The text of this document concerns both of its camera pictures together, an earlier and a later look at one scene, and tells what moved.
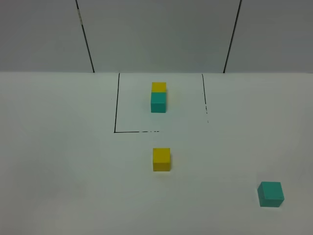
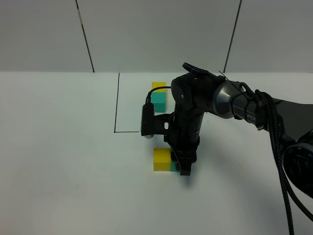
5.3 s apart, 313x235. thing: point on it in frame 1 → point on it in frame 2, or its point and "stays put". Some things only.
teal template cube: (158, 102) stays put
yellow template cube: (159, 87) stays put
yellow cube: (161, 159) stays put
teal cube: (270, 194) → (173, 167)
